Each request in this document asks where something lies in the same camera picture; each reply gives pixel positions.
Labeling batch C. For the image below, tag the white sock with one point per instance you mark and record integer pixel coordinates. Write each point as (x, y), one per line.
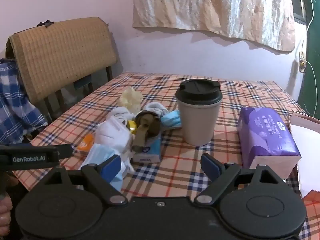
(156, 108)

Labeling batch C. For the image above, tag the green door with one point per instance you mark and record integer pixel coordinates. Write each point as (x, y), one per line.
(312, 92)

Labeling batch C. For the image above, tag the light blue face mask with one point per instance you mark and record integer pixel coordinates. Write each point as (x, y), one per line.
(97, 155)

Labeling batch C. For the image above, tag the wall socket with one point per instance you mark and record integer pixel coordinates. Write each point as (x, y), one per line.
(302, 62)

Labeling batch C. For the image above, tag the orange packet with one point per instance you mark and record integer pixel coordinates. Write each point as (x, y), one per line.
(86, 143)

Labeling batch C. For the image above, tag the person's left hand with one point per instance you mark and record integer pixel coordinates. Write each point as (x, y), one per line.
(5, 217)

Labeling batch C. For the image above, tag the tan woven mat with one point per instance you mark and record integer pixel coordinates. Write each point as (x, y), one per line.
(62, 55)

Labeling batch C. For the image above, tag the cream plastic bag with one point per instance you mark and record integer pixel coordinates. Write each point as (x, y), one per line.
(130, 97)

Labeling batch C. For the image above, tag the plaid blanket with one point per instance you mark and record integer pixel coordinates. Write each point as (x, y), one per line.
(162, 97)

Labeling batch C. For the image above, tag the beige cup with black lid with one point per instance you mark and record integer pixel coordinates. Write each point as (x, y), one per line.
(197, 120)

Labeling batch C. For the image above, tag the beige satin wall cloth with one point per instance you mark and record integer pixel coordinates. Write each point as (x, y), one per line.
(212, 5)

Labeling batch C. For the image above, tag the wooden chair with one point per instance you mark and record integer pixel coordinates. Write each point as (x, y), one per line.
(109, 72)

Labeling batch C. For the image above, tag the dark window frame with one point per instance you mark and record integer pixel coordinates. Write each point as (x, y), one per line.
(298, 2)

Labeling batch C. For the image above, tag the blue plaid cloth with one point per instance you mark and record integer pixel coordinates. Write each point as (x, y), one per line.
(15, 100)

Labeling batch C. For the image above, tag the small blue tissue pack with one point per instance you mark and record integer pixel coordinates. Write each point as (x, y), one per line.
(150, 152)

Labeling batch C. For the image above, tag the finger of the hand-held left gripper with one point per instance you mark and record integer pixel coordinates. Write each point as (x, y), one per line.
(65, 151)

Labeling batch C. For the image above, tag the purple tissue pack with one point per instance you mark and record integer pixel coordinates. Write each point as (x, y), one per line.
(265, 135)

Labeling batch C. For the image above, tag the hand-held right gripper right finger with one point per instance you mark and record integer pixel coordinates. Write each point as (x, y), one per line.
(211, 166)

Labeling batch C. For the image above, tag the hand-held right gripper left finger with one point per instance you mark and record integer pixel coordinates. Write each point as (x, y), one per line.
(111, 166)

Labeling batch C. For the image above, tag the yellow tape roll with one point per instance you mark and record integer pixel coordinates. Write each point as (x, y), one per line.
(131, 126)

